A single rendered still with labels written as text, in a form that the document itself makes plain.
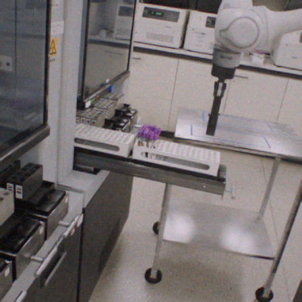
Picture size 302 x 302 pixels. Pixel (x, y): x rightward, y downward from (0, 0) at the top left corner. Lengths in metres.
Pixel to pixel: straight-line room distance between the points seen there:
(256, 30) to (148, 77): 2.72
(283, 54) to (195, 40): 0.81
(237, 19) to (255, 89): 2.63
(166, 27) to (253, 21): 2.60
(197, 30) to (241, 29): 2.56
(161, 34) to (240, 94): 0.93
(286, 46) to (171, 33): 1.04
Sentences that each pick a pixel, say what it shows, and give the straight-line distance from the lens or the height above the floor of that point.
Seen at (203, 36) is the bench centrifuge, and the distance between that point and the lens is 3.49.
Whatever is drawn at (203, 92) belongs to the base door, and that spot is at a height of 0.55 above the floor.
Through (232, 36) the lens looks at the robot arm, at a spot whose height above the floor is 1.28.
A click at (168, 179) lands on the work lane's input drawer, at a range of 1.26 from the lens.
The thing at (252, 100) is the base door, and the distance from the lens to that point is 3.58.
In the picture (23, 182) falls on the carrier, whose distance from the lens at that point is 0.96.
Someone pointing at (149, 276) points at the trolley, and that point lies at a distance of 1.93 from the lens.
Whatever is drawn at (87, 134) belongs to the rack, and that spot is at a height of 0.86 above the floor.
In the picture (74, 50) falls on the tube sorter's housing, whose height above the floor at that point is 1.17.
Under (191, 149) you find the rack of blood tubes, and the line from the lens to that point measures 1.29.
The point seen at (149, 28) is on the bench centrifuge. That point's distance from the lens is 3.55.
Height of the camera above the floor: 1.35
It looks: 23 degrees down
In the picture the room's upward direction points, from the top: 8 degrees clockwise
